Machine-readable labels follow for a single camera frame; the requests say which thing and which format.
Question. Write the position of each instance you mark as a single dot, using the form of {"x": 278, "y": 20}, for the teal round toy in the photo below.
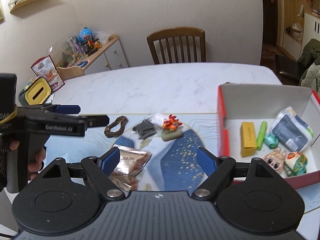
{"x": 271, "y": 141}

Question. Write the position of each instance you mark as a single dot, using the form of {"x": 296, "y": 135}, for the orange flower figurine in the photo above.
{"x": 171, "y": 128}

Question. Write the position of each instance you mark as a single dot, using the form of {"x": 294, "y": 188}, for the blue white wipes pack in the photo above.
{"x": 291, "y": 130}

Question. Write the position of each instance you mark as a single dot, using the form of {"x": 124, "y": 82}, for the blue globe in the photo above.
{"x": 85, "y": 32}

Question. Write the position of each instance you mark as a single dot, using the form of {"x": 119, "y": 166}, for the red white cardboard box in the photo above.
{"x": 250, "y": 101}

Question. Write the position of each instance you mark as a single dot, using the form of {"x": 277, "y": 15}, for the white wooden sideboard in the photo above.
{"x": 109, "y": 57}

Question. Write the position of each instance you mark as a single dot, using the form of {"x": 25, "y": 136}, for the red snack bag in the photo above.
{"x": 45, "y": 67}

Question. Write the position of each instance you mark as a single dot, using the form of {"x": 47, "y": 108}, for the black mesh pouch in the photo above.
{"x": 145, "y": 129}

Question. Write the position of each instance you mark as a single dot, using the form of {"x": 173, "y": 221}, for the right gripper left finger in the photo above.
{"x": 98, "y": 170}

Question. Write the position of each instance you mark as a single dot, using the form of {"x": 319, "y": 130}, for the black chair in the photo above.
{"x": 289, "y": 71}

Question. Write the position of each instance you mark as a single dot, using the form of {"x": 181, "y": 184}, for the green marker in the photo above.
{"x": 261, "y": 135}

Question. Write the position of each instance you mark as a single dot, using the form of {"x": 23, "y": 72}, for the green orange plush toy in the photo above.
{"x": 295, "y": 164}

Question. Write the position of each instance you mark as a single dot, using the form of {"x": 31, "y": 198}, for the left hand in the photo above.
{"x": 14, "y": 164}

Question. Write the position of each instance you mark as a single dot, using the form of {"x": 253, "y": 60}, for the white wall cabinets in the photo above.
{"x": 300, "y": 21}

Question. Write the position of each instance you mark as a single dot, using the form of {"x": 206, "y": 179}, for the yellow rectangular box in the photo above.
{"x": 248, "y": 139}

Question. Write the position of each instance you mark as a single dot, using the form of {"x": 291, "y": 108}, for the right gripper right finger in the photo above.
{"x": 218, "y": 171}

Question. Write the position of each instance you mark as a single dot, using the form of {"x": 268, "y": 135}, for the brown wooden chair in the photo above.
{"x": 178, "y": 45}

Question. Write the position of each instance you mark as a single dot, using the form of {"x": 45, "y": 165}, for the doll face toy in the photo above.
{"x": 275, "y": 159}

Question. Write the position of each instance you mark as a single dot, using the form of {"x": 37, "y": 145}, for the silver foil snack packet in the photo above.
{"x": 130, "y": 165}

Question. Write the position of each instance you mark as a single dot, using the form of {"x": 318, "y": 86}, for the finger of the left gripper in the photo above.
{"x": 92, "y": 121}
{"x": 62, "y": 109}

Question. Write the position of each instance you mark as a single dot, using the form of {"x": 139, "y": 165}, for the green jacket on chair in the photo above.
{"x": 309, "y": 63}

